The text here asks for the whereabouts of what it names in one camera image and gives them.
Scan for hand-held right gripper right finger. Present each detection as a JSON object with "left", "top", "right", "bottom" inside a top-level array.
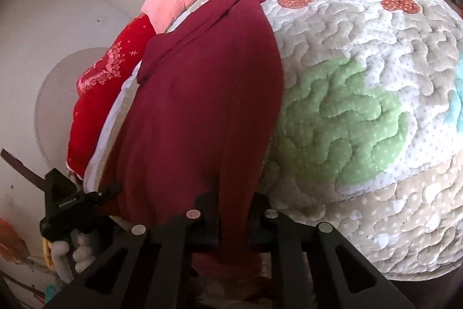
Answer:
[{"left": 249, "top": 194, "right": 416, "bottom": 309}]

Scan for quilted heart-patterned blanket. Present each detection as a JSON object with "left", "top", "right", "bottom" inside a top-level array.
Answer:
[{"left": 84, "top": 0, "right": 463, "bottom": 281}]

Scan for maroon pants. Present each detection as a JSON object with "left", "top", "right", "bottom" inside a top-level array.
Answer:
[{"left": 99, "top": 0, "right": 284, "bottom": 281}]

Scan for person's left hand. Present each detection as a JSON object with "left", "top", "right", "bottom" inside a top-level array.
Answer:
[{"left": 51, "top": 234, "right": 100, "bottom": 284}]

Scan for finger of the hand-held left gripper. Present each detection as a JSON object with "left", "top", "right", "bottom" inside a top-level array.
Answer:
[{"left": 95, "top": 182, "right": 122, "bottom": 203}]

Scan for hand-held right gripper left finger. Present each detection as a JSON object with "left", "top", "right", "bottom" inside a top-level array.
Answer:
[{"left": 44, "top": 194, "right": 220, "bottom": 309}]

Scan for pink fleece cloth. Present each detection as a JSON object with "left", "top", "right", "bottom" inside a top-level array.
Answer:
[{"left": 140, "top": 0, "right": 234, "bottom": 34}]

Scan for red embroidered blanket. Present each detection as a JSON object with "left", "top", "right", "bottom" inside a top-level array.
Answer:
[{"left": 66, "top": 13, "right": 157, "bottom": 174}]

